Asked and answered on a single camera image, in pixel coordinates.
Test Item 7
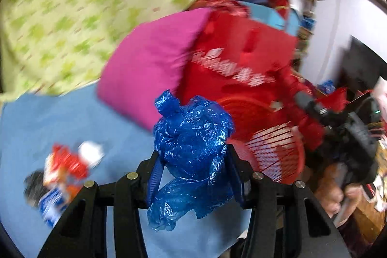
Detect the blue white carton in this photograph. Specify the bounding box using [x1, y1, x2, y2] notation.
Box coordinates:
[38, 188, 67, 228]

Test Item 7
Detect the black plastic trash bag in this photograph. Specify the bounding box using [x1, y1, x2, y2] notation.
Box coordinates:
[24, 170, 49, 207]

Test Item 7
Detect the red plastic bag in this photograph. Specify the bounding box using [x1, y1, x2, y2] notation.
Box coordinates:
[52, 145, 89, 179]

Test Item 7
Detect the white plastic bag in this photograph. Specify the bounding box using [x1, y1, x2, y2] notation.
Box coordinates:
[78, 141, 104, 168]

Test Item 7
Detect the blue plastic bag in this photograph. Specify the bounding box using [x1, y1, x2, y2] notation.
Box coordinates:
[147, 90, 234, 231]

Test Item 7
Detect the orange red medicine box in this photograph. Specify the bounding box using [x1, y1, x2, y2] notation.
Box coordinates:
[43, 153, 60, 187]

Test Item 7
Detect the person's hand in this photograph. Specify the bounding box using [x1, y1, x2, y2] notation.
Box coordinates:
[314, 164, 363, 226]

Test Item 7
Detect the red plastic basket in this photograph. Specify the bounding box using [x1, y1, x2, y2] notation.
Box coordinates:
[217, 96, 305, 185]

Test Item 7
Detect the blue towel blanket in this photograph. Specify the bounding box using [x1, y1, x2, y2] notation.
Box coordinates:
[0, 84, 253, 258]

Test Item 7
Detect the red tote bag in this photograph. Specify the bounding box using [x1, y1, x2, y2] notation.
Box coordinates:
[177, 10, 297, 141]

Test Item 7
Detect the magenta pillow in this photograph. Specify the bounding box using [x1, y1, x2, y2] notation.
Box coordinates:
[97, 8, 212, 130]

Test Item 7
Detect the green clover quilt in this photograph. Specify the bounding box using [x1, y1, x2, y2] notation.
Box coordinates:
[0, 0, 232, 102]

